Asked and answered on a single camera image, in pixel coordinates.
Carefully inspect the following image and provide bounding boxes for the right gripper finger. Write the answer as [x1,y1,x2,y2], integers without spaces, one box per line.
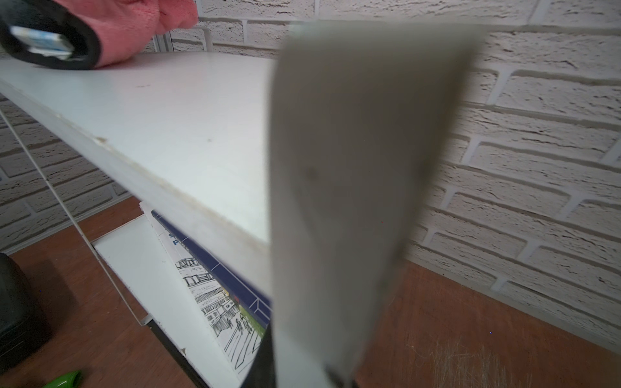
[240,324,277,388]

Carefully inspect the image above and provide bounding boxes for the white two-tier bookshelf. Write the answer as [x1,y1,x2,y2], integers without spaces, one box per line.
[0,18,486,388]

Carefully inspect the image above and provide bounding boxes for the pink and grey cloth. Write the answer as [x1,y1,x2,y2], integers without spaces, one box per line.
[1,1,198,70]

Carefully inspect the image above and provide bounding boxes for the white paper under book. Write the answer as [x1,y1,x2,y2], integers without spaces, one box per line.
[140,201,265,382]

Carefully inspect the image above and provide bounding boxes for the dark blue book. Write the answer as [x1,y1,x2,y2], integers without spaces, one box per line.
[151,209,272,329]

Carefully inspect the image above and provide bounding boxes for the green toy drill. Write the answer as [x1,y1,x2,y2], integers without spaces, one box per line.
[42,370,83,388]

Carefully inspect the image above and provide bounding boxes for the black plastic tool case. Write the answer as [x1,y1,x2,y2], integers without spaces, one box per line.
[1,254,52,373]

